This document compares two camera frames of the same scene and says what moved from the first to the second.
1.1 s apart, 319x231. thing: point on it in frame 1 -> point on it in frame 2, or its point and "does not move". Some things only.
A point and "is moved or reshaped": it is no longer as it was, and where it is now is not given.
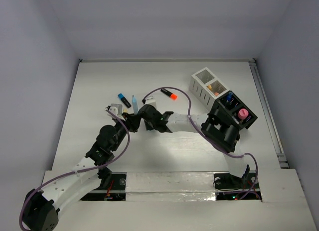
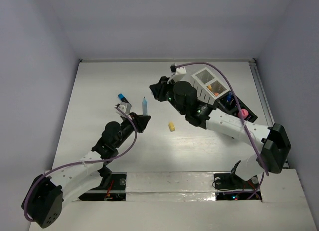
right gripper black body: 150,126 -> 168,89
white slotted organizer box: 207,87 does not move
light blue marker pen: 134,101 is moved or reshaped
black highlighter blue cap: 124,100 does not move
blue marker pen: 229,97 does not move
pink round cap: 242,113 does not move
